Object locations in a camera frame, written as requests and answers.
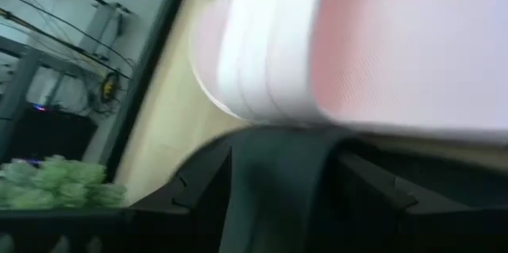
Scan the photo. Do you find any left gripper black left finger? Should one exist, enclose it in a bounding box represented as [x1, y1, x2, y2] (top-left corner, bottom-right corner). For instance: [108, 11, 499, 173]
[129, 144, 233, 253]

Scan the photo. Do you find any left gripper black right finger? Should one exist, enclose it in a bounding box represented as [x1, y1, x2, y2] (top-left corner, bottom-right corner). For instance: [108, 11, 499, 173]
[329, 151, 508, 253]

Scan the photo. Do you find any black rubber slide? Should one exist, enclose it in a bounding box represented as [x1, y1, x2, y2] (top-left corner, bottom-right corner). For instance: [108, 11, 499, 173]
[170, 124, 508, 253]

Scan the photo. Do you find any pink rubber slide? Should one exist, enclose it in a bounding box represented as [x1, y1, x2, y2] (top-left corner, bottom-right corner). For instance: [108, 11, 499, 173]
[189, 0, 508, 145]

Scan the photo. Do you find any green succulent in white pot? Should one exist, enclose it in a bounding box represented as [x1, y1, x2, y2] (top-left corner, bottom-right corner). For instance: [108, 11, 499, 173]
[0, 154, 129, 211]

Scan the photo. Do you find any black aluminium rig frame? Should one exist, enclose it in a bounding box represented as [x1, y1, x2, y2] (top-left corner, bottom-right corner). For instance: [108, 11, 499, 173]
[103, 0, 196, 185]

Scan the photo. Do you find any grey desk frame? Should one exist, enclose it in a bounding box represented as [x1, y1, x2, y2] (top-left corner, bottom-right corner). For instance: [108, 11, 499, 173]
[0, 2, 132, 159]

